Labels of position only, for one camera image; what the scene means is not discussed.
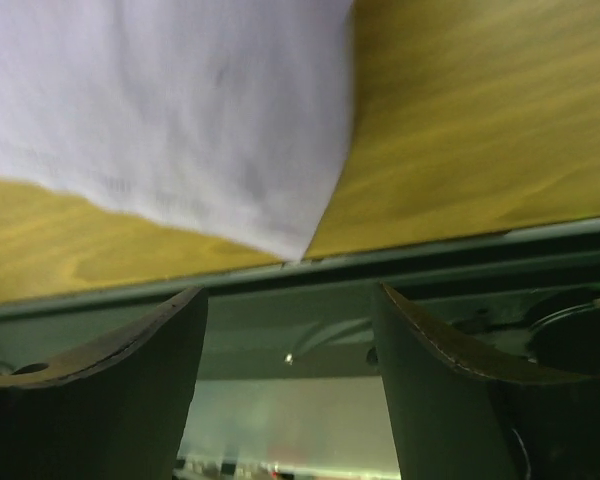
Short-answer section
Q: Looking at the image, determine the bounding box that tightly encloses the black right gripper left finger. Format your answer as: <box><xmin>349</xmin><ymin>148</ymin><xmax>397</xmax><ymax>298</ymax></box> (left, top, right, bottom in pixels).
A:
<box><xmin>0</xmin><ymin>288</ymin><xmax>208</xmax><ymax>479</ymax></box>

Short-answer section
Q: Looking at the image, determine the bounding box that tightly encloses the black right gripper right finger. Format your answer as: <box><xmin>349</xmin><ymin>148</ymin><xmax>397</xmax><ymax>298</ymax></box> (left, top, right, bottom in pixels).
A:
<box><xmin>372</xmin><ymin>285</ymin><xmax>600</xmax><ymax>479</ymax></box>

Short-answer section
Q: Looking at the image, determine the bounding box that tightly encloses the lavender t shirt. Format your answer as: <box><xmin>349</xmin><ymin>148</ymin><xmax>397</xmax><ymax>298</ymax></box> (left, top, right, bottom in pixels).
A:
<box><xmin>0</xmin><ymin>1</ymin><xmax>354</xmax><ymax>261</ymax></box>

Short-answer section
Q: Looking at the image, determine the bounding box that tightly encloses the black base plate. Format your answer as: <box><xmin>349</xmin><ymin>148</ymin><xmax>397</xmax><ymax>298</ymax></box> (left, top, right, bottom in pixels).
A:
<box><xmin>0</xmin><ymin>219</ymin><xmax>600</xmax><ymax>380</ymax></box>

